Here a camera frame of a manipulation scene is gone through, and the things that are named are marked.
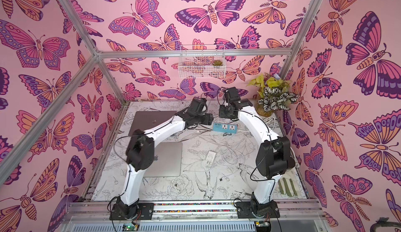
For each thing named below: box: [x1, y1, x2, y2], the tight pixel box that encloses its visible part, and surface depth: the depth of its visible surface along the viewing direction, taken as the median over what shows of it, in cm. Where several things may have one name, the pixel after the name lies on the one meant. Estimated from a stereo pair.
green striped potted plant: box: [246, 73, 298, 117], surface depth 94 cm
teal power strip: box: [212, 122, 238, 134], surface depth 105 cm
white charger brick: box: [205, 150, 217, 165], surface depth 91 cm
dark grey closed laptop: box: [128, 110, 178, 145], surface depth 112 cm
